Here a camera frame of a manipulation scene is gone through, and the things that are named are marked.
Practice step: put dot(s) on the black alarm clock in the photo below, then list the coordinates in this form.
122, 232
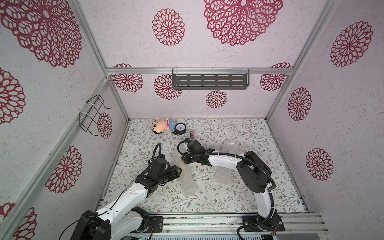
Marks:
180, 129

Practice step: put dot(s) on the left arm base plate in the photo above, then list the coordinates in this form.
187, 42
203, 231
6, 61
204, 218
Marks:
152, 224

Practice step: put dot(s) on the plush boy doll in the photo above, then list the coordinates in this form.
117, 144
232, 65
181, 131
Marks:
160, 125

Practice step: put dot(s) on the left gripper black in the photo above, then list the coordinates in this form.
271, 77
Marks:
174, 172

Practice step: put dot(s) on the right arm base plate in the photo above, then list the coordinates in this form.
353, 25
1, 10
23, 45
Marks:
274, 224

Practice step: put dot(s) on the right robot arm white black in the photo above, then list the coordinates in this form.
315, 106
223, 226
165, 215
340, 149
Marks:
256, 175

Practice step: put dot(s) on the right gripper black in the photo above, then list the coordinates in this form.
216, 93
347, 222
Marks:
190, 156

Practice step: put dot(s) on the black wire wall rack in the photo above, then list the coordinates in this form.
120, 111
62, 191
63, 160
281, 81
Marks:
95, 121

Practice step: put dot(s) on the aluminium rail base frame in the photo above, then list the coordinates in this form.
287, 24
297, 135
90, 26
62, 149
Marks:
232, 224

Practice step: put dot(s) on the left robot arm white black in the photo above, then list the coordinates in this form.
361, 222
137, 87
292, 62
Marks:
123, 216

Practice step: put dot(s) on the dark grey wall shelf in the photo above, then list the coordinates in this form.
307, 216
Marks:
213, 81

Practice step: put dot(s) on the bubble wrap sheet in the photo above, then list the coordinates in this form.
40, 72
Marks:
223, 176
188, 184

